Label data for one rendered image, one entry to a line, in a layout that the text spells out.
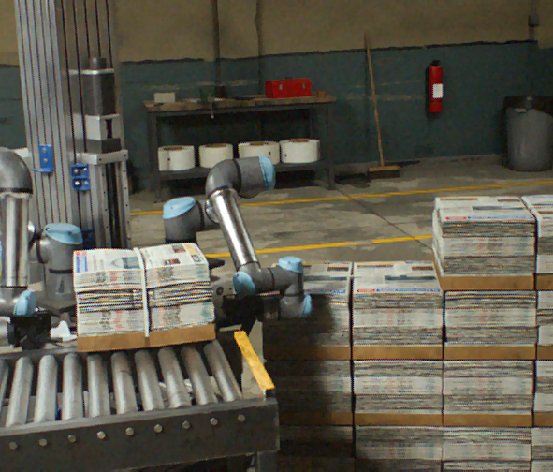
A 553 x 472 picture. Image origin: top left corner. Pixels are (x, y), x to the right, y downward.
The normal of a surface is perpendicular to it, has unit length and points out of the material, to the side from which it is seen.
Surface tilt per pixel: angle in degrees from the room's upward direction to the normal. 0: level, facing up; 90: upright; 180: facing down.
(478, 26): 90
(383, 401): 90
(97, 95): 90
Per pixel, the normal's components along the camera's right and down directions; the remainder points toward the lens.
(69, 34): 0.72, 0.14
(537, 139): -0.03, 0.32
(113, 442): 0.21, 0.22
